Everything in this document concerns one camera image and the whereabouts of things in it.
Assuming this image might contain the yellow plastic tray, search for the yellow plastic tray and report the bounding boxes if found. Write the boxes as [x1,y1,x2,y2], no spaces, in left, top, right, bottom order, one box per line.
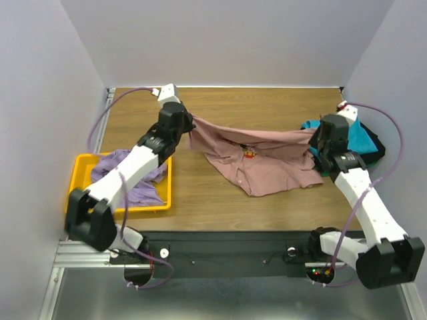
[69,153,173,219]

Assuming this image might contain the pink graphic t-shirt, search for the pink graphic t-shirt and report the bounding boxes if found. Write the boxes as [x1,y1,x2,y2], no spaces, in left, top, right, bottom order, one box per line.
[187,116,323,197]

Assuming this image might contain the green folded t-shirt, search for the green folded t-shirt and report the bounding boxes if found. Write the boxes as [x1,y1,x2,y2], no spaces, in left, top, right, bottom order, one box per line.
[318,161,379,177]

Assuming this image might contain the lavender t-shirt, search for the lavender t-shirt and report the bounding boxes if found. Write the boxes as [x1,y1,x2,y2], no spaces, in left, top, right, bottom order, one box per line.
[90,149,168,208]

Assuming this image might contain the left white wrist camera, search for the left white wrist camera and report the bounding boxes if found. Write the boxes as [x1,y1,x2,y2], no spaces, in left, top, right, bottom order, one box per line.
[151,83,181,108]

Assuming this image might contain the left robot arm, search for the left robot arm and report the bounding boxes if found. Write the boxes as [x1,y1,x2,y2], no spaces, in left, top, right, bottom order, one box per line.
[65,100,195,252]

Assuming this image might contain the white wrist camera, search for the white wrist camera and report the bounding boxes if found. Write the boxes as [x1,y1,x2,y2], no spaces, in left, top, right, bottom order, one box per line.
[151,83,181,108]
[336,101,358,126]

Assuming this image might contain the teal folded t-shirt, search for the teal folded t-shirt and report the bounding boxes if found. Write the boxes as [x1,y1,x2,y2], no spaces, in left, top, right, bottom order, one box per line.
[300,118,378,158]

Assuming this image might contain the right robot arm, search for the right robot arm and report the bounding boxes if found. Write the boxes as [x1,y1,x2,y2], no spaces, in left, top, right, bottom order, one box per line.
[309,114,425,289]

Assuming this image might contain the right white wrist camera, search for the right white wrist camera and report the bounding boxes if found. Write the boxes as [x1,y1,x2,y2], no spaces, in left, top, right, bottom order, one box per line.
[336,101,358,126]

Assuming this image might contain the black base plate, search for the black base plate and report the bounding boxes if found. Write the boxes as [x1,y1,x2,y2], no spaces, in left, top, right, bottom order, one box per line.
[89,228,340,280]

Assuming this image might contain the black folded t-shirt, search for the black folded t-shirt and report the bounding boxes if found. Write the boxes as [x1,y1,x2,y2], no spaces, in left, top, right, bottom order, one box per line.
[315,121,387,174]

